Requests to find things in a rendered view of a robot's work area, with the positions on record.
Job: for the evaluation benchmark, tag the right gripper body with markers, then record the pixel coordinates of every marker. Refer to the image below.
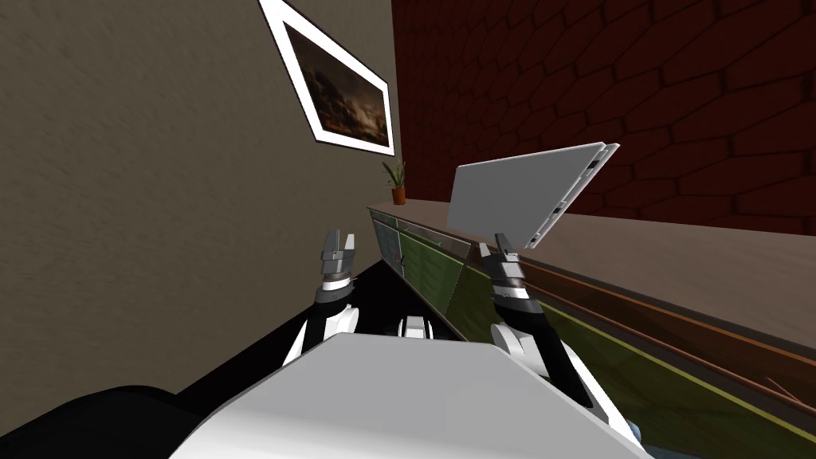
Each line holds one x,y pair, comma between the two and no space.
505,268

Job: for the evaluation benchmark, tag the potted green plant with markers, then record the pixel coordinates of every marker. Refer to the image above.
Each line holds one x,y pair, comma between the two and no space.
398,185

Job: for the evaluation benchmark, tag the grey cupboard door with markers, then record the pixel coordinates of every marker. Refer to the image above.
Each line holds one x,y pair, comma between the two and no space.
386,245

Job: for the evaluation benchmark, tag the white-framed dark picture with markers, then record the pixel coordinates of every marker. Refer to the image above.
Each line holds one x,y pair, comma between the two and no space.
341,89

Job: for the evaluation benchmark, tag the green cupboard door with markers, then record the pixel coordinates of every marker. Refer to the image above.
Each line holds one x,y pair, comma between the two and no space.
428,271

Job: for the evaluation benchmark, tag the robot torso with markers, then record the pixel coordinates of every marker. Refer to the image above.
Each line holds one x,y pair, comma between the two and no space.
395,401

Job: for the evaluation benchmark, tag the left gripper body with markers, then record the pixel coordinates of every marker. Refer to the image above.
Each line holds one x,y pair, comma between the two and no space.
337,262

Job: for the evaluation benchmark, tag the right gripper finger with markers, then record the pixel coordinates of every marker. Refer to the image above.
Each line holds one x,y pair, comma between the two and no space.
485,250
505,244

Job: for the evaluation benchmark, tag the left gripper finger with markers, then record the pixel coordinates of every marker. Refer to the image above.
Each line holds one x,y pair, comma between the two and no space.
349,244
331,241

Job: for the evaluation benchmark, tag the long green-fronted cupboard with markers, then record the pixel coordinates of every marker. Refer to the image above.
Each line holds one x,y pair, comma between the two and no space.
669,331

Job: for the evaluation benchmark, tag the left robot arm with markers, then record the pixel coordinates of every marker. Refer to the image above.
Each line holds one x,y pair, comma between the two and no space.
326,319

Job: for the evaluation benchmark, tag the white flat laptop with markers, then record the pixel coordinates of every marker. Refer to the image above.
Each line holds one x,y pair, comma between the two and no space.
516,194

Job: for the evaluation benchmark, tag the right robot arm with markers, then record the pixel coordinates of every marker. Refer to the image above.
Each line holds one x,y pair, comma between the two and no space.
542,344

